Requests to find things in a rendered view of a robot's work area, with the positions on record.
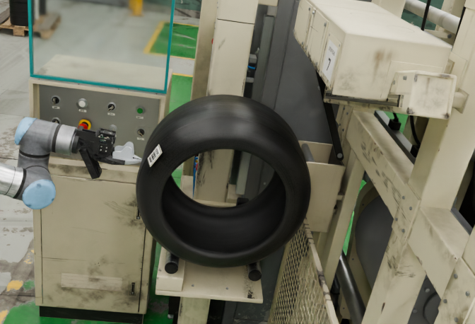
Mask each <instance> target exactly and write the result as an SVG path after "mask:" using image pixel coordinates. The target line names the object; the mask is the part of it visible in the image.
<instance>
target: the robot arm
mask: <svg viewBox="0 0 475 324"><path fill-rule="evenodd" d="M104 130H106V131H110V132H106V131H104ZM115 135H116V131H113V130H109V129H103V128H99V129H97V131H96V132H95V131H92V130H88V129H84V126H80V125H79V127H78V129H77V128H76V127H71V126H67V125H61V124H58V123H54V122H48V121H45V120H39V119H37V118H31V117H24V118H23V119H22V120H21V121H20V123H19V125H18V128H17V130H16V134H15V140H14V142H15V144H16V145H20V148H19V153H18V163H17V167H15V166H10V165H8V164H5V163H0V195H5V196H8V197H10V198H13V199H18V200H21V201H23V203H24V204H25V205H26V206H27V207H29V208H31V209H43V208H45V207H47V206H49V205H50V204H51V203H52V202H53V201H54V198H55V195H56V190H55V185H54V183H53V182H52V178H51V175H50V172H49V169H48V164H49V155H50V152H54V153H58V154H64V155H68V156H70V155H71V154H72V153H73V154H77V153H78V150H79V152H80V154H81V157H82V159H83V161H84V163H85V165H86V168H87V169H88V172H89V174H90V176H91V178H92V179H96V178H99V177H100V175H101V173H102V169H101V167H100V165H99V163H98V161H99V162H103V163H108V164H111V165H129V164H135V163H140V162H141V160H142V159H141V158H139V157H138V156H136V155H134V145H133V143H131V142H130V141H128V142H127V143H126V144H125V145H124V146H116V147H113V146H114V143H115V140H116V136H115Z"/></svg>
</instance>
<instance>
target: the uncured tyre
mask: <svg viewBox="0 0 475 324"><path fill-rule="evenodd" d="M157 145H160V148H161V151H162V154H161V155H160V156H159V157H158V158H157V160H156V161H155V162H154V164H153V165H152V166H151V167H150V166H149V163H148V159H147V158H148V157H149V156H150V154H151V153H152V152H153V150H154V149H155V148H156V147H157ZM216 149H234V150H238V151H244V152H247V153H249V154H252V155H255V156H257V157H259V158H260V159H262V160H263V161H265V162H267V163H268V164H269V165H270V166H271V167H272V168H273V169H274V174H273V177H272V179H271V181H270V182H269V184H268V185H267V187H266V188H265V189H264V190H263V191H262V192H261V193H260V194H259V195H257V196H256V197H255V198H254V199H251V200H250V201H248V202H246V203H244V204H240V205H238V206H234V207H210V206H207V205H205V204H201V203H198V202H196V201H194V200H193V199H191V198H190V197H188V196H187V195H186V194H185V193H183V191H181V189H180V188H179V187H178V186H177V184H176V182H175V181H174V179H173V176H172V173H173V172H174V171H175V169H176V168H177V167H178V166H180V165H181V164H182V163H184V162H185V161H186V160H188V159H189V158H191V157H193V156H196V155H197V154H201V153H204V152H206V151H212V150H216ZM310 194H311V180H310V172H309V169H308V166H307V163H306V161H305V157H304V156H303V152H302V150H301V148H300V144H299V142H298V139H297V137H296V135H295V133H294V132H293V130H292V129H291V127H290V126H289V125H288V123H287V122H286V121H285V120H284V119H283V118H282V117H281V116H280V115H279V114H277V113H276V112H275V111H273V110H272V109H271V108H269V107H267V106H265V105H263V104H262V103H259V102H257V101H255V100H252V99H250V98H246V97H242V96H235V95H226V94H220V95H212V96H204V97H201V98H197V99H194V100H191V101H189V102H187V103H185V104H183V105H181V106H179V107H178V108H176V109H175V110H173V111H172V112H171V113H169V114H168V115H167V116H166V117H164V118H163V119H162V120H161V121H160V123H159V124H158V125H157V127H156V128H155V129H154V130H153V132H152V134H151V136H150V137H149V139H148V142H147V144H146V148H145V150H144V153H143V157H142V160H141V165H140V167H139V171H138V175H137V179H136V200H137V204H138V207H139V212H140V215H141V218H142V220H143V222H144V224H145V226H146V228H147V229H148V231H149V233H150V234H151V235H152V237H154V239H155V240H156V241H157V242H158V243H159V244H160V245H161V246H163V247H164V249H166V250H167V251H169V252H170V253H172V254H173V255H175V256H177V257H179V258H181V259H183V260H185V261H187V262H191V263H194V264H196V265H201V266H205V267H217V268H227V267H239V266H243V265H248V264H252V263H254V262H258V261H260V260H263V259H264V258H267V257H269V256H270V255H272V254H274V253H275V252H276V251H278V250H280V249H281V248H282V247H283V246H284V245H285V244H287V242H289V240H290V239H292V237H294V235H295V234H296V233H297V231H298V229H299V228H300V226H301V225H302V223H303V221H304V219H305V216H306V214H307V210H308V207H309V203H310Z"/></svg>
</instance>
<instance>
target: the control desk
mask: <svg viewBox="0 0 475 324"><path fill-rule="evenodd" d="M172 72H173V69H169V72H168V87H167V93H166V94H165V93H154V92H148V91H138V90H131V89H125V88H114V87H108V86H97V85H91V84H85V83H74V82H68V81H58V80H51V79H41V78H35V77H30V78H29V79H28V83H29V107H30V117H31V118H37V119H39V120H45V121H48V122H54V123H58V124H61V125H67V126H71V127H76V128H77V129H78V127H79V125H80V126H84V129H88V130H92V131H95V132H96V131H97V129H99V128H103V129H109V130H113V131H116V135H115V136H116V140H115V143H114V146H113V147H116V146H124V145H125V144H126V143H127V142H128V141H130V142H131V143H133V145H134V155H136V156H138V157H139V158H141V159H142V157H143V153H144V150H145V148H146V144H147V142H148V139H149V137H150V136H151V134H152V132H153V130H154V129H155V128H156V127H157V125H158V124H159V123H160V121H161V120H162V119H163V118H164V117H166V116H167V115H168V114H169V108H170V94H171V86H172ZM98 163H99V165H100V167H101V169H102V173H101V175H100V177H99V178H96V179H92V178H91V176H90V174H89V172H88V169H87V168H86V165H85V163H84V161H83V159H82V157H81V154H80V152H79V150H78V153H77V154H73V153H72V154H71V155H70V156H68V155H64V154H58V153H54V152H50V155H49V164H48V169H49V172H50V175H51V178H52V182H53V183H54V185H55V190H56V195H55V198H54V201H53V202H52V203H51V204H50V205H49V206H47V207H45V208H43V209H33V239H34V263H35V305H36V306H39V315H40V317H49V318H67V319H76V320H94V321H104V322H113V323H131V324H143V317H144V314H146V310H147V306H148V298H149V294H150V289H151V281H152V277H153V269H154V264H155V256H156V242H157V241H156V240H155V239H154V237H152V235H151V234H150V233H149V231H148V229H147V228H146V226H145V224H144V222H143V220H142V218H141V215H140V212H139V207H138V204H137V200H136V179H137V175H138V171H139V167H140V165H141V163H135V164H129V165H111V164H108V163H103V162H99V161H98Z"/></svg>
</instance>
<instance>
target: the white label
mask: <svg viewBox="0 0 475 324"><path fill-rule="evenodd" d="M161 154H162V151H161V148H160V145H157V147H156V148H155V149H154V150H153V152H152V153H151V154H150V156H149V157H148V158H147V159H148V163H149V166H150V167H151V166H152V165H153V164H154V162H155V161H156V160H157V158H158V157H159V156H160V155H161Z"/></svg>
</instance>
